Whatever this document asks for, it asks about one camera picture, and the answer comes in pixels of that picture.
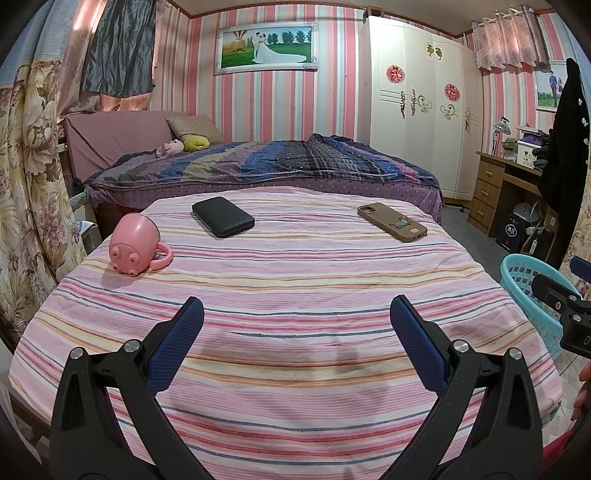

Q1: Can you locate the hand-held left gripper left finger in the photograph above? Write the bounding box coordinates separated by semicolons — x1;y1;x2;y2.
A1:
50;296;213;480

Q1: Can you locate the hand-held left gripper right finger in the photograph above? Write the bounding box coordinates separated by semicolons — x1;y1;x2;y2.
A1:
383;295;544;480

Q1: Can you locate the light blue plastic basket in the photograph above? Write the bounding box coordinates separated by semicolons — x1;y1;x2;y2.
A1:
501;254;581;361

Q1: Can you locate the pink pig cup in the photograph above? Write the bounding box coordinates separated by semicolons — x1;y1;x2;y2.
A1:
109;213;174;277

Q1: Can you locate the person's right hand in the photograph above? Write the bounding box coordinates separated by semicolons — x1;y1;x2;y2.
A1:
571;362;591;421

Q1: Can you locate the black box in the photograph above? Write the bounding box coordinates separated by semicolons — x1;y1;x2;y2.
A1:
496;211;527;254

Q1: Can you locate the white round appliance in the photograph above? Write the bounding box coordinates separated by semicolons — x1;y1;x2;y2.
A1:
512;202;543;229

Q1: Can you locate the black coat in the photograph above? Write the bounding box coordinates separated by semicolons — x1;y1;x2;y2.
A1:
538;58;591;268

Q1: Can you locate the wooden desk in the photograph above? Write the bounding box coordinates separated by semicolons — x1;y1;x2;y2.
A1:
467;151;548;237

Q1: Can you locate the phone in brown case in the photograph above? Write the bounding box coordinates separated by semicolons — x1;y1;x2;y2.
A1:
357;202;428;244

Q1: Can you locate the white box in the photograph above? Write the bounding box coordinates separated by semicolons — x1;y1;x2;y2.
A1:
515;141;543;168

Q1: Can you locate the desk lamp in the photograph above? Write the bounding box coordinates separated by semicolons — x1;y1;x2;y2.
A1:
491;116;511;158

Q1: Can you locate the small framed photo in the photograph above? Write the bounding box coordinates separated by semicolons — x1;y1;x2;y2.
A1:
534;60;568;112

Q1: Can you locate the white wardrobe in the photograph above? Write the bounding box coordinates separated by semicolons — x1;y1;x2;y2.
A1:
358;14;483;201

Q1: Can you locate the pink cloth bundle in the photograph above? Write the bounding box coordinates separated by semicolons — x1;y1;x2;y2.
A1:
156;138;185;159

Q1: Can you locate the patchwork quilt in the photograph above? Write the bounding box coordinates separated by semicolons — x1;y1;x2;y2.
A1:
85;133;439;190

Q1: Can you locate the purple bed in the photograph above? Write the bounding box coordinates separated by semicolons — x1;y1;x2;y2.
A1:
62;110;445;227

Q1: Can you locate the beige pillow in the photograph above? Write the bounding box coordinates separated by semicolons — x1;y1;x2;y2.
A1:
166;115;222;144

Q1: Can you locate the floral curtain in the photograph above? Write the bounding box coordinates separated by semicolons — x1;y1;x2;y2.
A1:
0;60;88;342

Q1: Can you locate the pink patterned curtain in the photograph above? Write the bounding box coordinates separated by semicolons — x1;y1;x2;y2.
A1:
471;4;550;70

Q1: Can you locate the pink satin curtain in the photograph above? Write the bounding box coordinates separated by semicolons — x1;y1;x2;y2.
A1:
58;0;153;121

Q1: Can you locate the grey curtain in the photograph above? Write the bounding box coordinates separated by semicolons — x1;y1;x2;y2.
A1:
79;0;156;97

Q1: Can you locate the framed wedding photo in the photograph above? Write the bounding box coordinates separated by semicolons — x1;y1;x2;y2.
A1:
213;21;320;75

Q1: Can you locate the light blue cloth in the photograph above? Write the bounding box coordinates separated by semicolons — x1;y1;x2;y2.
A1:
0;0;70;88

